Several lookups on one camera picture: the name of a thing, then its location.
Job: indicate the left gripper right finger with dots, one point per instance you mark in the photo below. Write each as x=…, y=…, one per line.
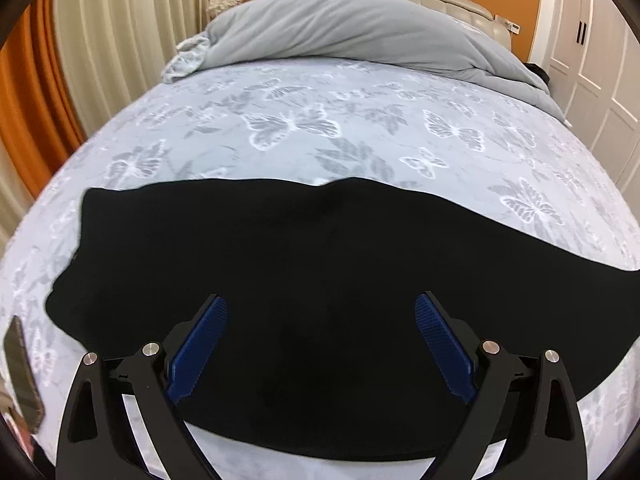
x=545, y=438

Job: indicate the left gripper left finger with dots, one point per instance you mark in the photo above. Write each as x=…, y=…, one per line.
x=96, y=440

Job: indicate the black pants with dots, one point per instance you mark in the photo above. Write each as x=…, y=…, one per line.
x=321, y=355

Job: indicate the black smartphone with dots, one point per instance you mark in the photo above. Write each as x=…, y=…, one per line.
x=27, y=395

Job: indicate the butterfly print bed sheet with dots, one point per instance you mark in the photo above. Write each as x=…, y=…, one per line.
x=313, y=122

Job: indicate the orange curtain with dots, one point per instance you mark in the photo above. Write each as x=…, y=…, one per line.
x=39, y=125

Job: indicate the black item on nightstand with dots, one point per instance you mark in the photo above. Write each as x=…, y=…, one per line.
x=539, y=71

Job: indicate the white wardrobe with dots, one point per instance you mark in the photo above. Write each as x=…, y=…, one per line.
x=592, y=58

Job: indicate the cream curtain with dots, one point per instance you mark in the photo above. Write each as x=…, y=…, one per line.
x=111, y=51

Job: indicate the grey duvet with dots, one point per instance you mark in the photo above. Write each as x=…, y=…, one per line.
x=394, y=32

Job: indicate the white bedside ornament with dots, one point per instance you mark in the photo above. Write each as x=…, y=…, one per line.
x=216, y=7

